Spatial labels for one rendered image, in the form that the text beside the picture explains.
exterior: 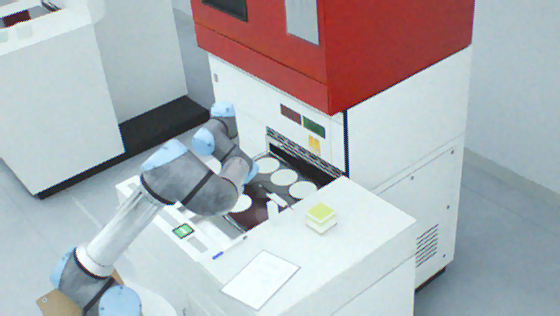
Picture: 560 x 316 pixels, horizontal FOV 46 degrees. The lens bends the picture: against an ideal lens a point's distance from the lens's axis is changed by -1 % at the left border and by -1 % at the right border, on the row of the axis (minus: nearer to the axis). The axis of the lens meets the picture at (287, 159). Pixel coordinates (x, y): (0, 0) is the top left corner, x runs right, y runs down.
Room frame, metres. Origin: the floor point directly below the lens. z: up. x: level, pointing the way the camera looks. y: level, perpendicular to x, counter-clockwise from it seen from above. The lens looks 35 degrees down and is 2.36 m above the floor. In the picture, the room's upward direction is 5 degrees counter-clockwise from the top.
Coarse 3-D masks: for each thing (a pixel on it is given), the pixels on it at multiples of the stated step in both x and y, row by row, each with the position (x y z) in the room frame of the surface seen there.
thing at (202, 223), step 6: (186, 210) 1.87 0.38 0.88; (198, 222) 1.79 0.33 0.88; (204, 222) 1.79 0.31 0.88; (210, 222) 1.79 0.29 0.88; (204, 228) 1.76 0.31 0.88; (210, 228) 1.76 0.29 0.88; (216, 228) 1.75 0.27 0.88; (210, 234) 1.72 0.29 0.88; (216, 234) 1.72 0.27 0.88; (222, 234) 1.72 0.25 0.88; (216, 240) 1.69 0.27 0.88; (222, 240) 1.69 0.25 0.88; (228, 240) 1.68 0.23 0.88
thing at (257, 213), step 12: (264, 156) 2.13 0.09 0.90; (288, 168) 2.04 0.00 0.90; (252, 180) 1.99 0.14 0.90; (264, 180) 1.98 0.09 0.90; (300, 180) 1.96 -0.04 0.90; (312, 180) 1.95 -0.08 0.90; (252, 192) 1.91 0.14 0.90; (264, 192) 1.91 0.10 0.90; (276, 192) 1.90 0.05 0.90; (288, 192) 1.89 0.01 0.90; (252, 204) 1.84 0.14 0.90; (264, 204) 1.83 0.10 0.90; (288, 204) 1.82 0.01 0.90; (228, 216) 1.79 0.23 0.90; (240, 216) 1.78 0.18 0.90; (252, 216) 1.78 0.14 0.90; (264, 216) 1.77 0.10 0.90; (252, 228) 1.71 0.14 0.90
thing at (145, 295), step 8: (136, 288) 1.56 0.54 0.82; (144, 288) 1.55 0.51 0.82; (144, 296) 1.52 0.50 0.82; (152, 296) 1.52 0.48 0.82; (160, 296) 1.51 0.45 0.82; (144, 304) 1.48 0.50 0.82; (152, 304) 1.48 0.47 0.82; (160, 304) 1.48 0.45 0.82; (168, 304) 1.47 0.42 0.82; (144, 312) 1.45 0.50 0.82; (152, 312) 1.45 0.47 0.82; (160, 312) 1.44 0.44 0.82; (168, 312) 1.44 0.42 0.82
